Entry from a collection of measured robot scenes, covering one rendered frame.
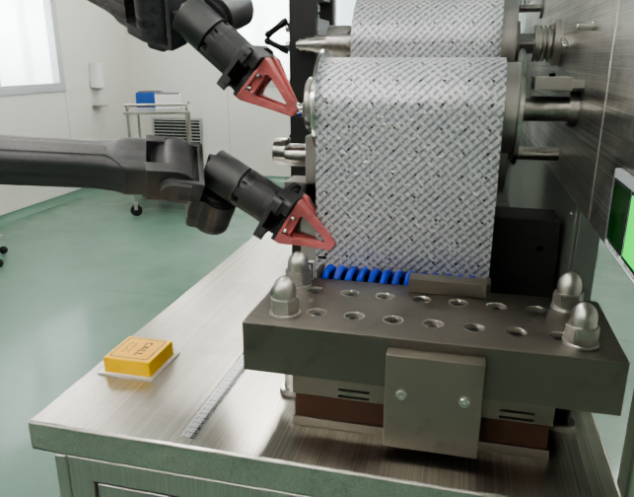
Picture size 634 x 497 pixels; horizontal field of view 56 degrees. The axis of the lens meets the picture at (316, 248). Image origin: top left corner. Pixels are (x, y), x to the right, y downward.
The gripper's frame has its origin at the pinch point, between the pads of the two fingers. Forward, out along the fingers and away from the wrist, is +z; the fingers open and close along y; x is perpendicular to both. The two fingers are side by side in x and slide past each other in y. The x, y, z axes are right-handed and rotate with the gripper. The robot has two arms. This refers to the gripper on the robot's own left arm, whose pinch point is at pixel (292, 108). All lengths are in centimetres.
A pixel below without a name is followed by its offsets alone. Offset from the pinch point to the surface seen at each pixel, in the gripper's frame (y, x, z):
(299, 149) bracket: -4.2, -4.9, 3.9
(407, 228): 4.3, -0.5, 22.6
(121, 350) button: 15.2, -37.9, 4.7
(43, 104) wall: -403, -250, -245
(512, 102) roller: 3.6, 19.7, 21.0
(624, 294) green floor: -277, -18, 174
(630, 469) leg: -9, -9, 77
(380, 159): 4.3, 3.9, 13.7
